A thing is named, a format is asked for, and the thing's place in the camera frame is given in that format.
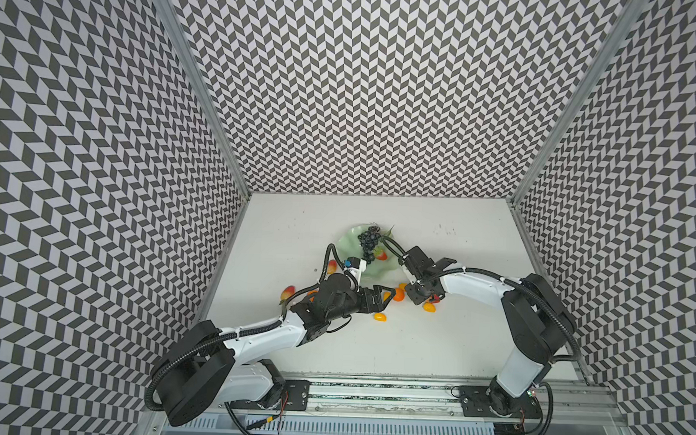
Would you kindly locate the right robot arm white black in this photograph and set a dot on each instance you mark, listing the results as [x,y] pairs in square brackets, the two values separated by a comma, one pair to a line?
[541,327]

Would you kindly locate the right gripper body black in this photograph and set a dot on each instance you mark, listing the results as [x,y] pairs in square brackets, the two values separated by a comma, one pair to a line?
[419,280]

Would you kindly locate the small peach with stem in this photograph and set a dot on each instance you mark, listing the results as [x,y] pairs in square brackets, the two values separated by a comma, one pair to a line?
[332,267]

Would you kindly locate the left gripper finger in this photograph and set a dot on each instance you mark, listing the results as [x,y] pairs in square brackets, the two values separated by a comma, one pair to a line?
[381,290]
[374,308]

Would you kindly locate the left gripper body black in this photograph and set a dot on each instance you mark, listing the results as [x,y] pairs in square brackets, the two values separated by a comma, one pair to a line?
[363,299]

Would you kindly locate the green wavy glass bowl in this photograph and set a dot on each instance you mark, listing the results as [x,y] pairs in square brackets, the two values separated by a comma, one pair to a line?
[349,246]

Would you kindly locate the corner aluminium post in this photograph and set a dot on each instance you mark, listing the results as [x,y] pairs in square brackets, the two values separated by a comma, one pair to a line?
[617,35]
[169,19]

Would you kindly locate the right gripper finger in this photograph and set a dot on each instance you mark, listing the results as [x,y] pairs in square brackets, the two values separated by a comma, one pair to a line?
[414,293]
[430,291]

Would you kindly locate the orange right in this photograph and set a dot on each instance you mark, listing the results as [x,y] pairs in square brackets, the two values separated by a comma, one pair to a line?
[399,295]

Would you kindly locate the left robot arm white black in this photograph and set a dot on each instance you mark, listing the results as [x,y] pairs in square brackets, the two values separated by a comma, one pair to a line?
[209,362]

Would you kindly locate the right corner aluminium post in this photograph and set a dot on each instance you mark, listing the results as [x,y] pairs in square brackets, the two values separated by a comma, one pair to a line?
[617,35]

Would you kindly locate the left corner aluminium post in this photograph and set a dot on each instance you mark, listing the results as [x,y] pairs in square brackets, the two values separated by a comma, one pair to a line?
[169,19]

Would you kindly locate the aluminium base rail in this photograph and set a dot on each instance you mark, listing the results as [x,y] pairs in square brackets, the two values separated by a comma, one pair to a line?
[361,405]

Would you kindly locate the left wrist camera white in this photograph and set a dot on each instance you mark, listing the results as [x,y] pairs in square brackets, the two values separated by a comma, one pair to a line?
[355,267]

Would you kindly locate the dark grape bunch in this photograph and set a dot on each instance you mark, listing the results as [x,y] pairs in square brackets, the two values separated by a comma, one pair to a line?
[369,240]

